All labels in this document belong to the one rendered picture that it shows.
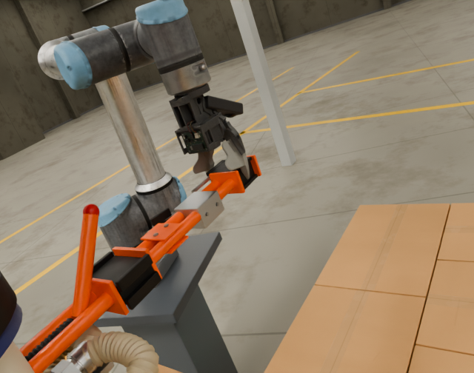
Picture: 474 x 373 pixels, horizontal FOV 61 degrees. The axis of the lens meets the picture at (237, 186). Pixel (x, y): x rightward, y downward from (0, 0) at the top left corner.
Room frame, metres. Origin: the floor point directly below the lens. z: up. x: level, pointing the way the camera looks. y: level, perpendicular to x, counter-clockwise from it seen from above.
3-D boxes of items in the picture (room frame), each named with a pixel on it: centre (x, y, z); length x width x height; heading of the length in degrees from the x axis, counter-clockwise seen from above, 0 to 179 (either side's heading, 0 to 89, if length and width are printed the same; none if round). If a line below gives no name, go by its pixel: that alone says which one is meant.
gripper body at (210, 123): (0.80, 0.02, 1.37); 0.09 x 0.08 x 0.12; 140
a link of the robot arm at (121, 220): (1.44, 0.46, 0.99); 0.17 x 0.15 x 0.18; 112
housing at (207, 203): (0.72, 0.08, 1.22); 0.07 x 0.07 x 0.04; 51
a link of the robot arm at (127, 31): (0.91, 0.07, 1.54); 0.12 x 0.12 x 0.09; 22
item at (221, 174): (0.82, -0.01, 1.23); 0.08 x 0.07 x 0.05; 141
